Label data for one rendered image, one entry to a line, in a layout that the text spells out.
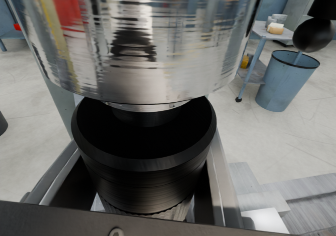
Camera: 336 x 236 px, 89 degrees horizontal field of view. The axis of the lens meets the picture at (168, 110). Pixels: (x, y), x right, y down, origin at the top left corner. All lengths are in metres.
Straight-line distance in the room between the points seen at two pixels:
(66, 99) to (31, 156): 1.39
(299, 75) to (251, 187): 1.96
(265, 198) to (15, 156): 1.87
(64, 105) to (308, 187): 0.67
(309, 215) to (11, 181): 1.76
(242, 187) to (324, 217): 0.21
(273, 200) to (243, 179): 0.07
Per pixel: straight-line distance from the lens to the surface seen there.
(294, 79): 2.29
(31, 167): 1.82
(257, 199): 0.35
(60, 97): 0.54
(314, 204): 0.56
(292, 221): 0.50
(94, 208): 0.52
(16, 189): 1.75
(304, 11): 5.11
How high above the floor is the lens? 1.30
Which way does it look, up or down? 39 degrees down
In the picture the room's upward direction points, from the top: 5 degrees clockwise
